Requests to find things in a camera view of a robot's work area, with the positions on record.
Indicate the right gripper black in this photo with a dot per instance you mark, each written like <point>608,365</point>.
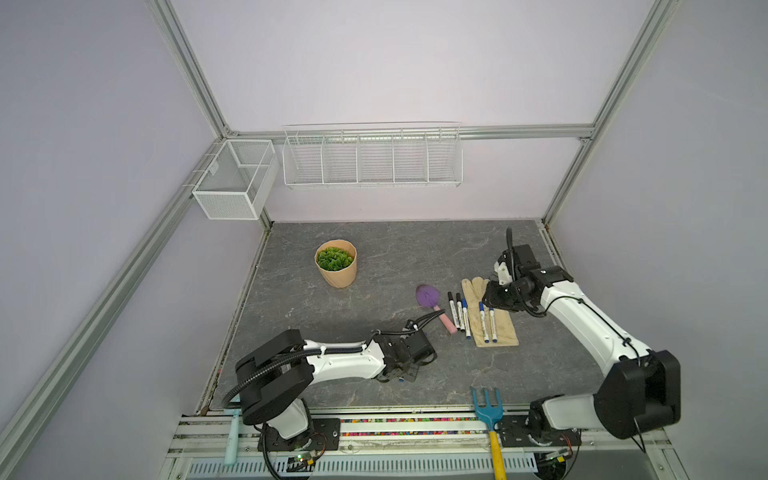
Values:
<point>492,300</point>

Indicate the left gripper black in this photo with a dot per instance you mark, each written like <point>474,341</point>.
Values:
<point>412,374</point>

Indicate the white marker pen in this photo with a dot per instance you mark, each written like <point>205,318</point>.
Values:
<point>494,335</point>
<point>466,319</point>
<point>454,315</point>
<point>485,330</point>

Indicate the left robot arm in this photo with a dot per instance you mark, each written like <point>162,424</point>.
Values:
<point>272,378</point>

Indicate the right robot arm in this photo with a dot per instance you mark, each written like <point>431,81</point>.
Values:
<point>641,387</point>

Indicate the beige work glove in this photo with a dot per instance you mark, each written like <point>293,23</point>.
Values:
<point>488,327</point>

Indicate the beige pot with green plant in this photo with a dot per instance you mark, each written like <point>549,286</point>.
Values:
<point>336,261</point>

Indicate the purple trowel pink handle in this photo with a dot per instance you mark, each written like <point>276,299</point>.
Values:
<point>428,296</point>

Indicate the teal rake yellow handle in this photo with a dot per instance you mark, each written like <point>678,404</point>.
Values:
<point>488,408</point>

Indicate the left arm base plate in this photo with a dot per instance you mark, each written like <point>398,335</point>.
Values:
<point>323,434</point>

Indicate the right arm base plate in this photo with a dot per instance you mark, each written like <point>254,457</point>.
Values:
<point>517,430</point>

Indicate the white wire shelf basket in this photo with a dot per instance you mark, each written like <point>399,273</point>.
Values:
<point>375,154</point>

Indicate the white wire mesh box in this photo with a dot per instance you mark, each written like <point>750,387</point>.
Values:
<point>236,183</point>

